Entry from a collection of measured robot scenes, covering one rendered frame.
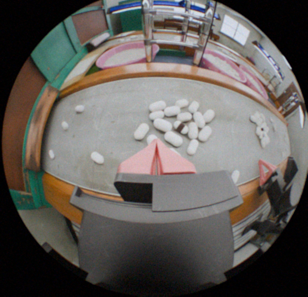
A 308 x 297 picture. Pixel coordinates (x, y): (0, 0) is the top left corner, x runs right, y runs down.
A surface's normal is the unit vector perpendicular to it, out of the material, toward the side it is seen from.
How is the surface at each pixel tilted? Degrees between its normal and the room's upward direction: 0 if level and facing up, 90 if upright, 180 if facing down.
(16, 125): 90
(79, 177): 0
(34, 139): 67
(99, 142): 0
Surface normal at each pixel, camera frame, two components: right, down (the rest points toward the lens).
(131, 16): -0.06, 0.97
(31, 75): 1.00, 0.00
